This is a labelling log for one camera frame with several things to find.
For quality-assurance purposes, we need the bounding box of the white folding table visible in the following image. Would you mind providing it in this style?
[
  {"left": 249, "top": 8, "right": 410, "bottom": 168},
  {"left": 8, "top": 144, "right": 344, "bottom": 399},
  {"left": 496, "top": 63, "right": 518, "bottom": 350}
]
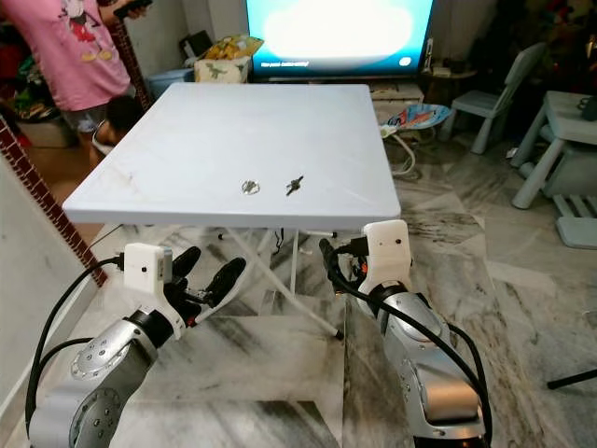
[{"left": 62, "top": 82, "right": 402, "bottom": 341}]

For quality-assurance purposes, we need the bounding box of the crouching dark-haired child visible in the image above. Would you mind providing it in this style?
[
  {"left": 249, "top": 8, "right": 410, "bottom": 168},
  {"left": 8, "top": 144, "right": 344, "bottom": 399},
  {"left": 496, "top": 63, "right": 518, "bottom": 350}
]
[{"left": 90, "top": 93, "right": 146, "bottom": 157}]

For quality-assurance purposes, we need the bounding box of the colourful baby bouncer seat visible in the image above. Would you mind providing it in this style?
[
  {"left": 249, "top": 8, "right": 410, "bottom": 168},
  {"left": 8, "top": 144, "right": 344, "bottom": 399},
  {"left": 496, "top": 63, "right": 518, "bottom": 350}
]
[{"left": 380, "top": 102, "right": 451, "bottom": 180}]

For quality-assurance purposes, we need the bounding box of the white television stand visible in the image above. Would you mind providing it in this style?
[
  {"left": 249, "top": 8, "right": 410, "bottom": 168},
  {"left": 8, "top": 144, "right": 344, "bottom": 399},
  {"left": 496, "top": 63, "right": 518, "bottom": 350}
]
[{"left": 368, "top": 78, "right": 426, "bottom": 105}]

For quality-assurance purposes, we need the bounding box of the pale blue plastic bin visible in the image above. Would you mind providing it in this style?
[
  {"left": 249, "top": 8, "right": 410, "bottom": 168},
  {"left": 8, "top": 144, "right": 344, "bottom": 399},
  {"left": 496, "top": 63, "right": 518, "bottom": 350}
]
[{"left": 146, "top": 67, "right": 198, "bottom": 100}]

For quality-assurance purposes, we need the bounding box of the dinosaur print storage box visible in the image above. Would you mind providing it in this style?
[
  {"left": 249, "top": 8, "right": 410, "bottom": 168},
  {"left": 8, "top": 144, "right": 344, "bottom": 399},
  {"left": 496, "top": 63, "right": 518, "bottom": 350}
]
[{"left": 193, "top": 35, "right": 265, "bottom": 85}]

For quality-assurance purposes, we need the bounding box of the flat screen television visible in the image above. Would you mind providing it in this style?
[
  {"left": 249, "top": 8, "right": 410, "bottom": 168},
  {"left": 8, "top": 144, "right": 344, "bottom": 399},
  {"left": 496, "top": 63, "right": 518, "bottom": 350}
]
[{"left": 244, "top": 0, "right": 437, "bottom": 79}]

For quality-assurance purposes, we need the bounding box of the grey plastic step stool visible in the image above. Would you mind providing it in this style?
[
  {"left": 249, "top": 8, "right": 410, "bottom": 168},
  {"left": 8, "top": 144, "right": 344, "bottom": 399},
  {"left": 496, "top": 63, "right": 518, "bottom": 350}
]
[{"left": 551, "top": 190, "right": 597, "bottom": 250}]

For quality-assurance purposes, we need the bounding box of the person in pink shirt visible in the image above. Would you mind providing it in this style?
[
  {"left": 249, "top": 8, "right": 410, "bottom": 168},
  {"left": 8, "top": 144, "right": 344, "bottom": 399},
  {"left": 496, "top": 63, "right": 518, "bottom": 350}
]
[{"left": 30, "top": 0, "right": 153, "bottom": 133}]

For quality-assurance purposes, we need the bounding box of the grey plastic child chair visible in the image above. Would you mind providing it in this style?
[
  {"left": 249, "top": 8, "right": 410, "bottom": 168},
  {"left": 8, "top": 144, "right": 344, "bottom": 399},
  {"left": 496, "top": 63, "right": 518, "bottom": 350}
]
[{"left": 439, "top": 41, "right": 548, "bottom": 156}]

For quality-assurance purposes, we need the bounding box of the black phone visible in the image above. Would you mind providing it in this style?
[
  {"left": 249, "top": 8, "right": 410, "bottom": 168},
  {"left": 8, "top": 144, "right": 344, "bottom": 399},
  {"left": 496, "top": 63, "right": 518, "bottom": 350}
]
[{"left": 116, "top": 0, "right": 154, "bottom": 21}]

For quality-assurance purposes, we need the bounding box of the grey plastic child table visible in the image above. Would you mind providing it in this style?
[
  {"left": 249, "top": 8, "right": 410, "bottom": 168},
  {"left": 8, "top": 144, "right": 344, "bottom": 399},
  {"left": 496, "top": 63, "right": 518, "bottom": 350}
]
[{"left": 510, "top": 90, "right": 597, "bottom": 212}]

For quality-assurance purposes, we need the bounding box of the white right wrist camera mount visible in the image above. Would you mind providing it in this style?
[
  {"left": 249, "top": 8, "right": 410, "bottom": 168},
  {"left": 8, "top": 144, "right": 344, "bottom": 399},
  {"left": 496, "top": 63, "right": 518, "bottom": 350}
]
[{"left": 361, "top": 219, "right": 414, "bottom": 293}]

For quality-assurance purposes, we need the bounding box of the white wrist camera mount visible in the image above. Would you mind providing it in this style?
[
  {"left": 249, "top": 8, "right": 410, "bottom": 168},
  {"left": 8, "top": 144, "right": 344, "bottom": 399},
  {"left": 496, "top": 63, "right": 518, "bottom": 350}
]
[
  {"left": 361, "top": 219, "right": 414, "bottom": 293},
  {"left": 122, "top": 242, "right": 187, "bottom": 343}
]

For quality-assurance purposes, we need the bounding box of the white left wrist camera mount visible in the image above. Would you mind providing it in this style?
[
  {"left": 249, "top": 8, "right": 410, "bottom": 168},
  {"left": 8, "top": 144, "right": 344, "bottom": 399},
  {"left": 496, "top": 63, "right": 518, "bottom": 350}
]
[{"left": 122, "top": 242, "right": 187, "bottom": 343}]

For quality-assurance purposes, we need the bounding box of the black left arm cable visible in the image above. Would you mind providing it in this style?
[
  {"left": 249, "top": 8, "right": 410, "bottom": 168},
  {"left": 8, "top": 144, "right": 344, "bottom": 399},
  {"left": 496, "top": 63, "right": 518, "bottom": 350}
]
[{"left": 25, "top": 254, "right": 125, "bottom": 440}]

